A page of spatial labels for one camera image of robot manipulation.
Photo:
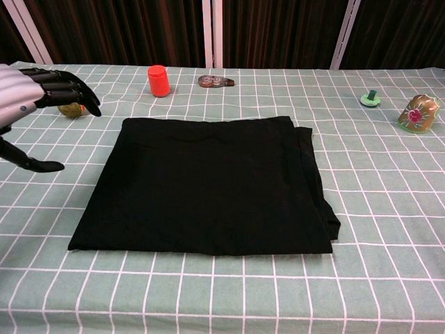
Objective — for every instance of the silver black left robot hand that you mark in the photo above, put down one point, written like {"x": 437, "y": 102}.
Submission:
{"x": 21, "y": 90}

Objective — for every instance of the black garment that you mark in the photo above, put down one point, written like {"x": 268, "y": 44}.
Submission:
{"x": 201, "y": 188}

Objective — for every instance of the olive round toy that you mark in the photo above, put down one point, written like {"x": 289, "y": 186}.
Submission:
{"x": 71, "y": 110}

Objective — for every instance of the dark pleated curtain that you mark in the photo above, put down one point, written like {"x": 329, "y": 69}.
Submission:
{"x": 114, "y": 31}

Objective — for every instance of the red plastic jar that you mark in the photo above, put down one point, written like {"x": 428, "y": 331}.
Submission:
{"x": 159, "y": 81}

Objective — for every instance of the small green round toy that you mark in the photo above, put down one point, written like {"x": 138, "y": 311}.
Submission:
{"x": 370, "y": 99}

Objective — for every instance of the green white checked tablecloth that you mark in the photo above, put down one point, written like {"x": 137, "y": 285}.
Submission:
{"x": 365, "y": 208}

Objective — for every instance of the white frame post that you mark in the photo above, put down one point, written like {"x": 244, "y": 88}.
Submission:
{"x": 21, "y": 36}
{"x": 217, "y": 33}
{"x": 207, "y": 33}
{"x": 344, "y": 33}
{"x": 34, "y": 35}

